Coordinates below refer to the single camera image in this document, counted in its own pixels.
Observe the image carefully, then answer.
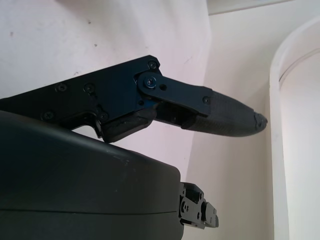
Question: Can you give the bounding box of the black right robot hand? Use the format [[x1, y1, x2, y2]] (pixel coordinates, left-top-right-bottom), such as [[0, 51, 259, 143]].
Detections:
[[0, 54, 268, 240]]

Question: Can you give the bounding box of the white round container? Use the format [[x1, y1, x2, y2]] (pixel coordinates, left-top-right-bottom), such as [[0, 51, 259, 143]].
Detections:
[[269, 14, 320, 240]]

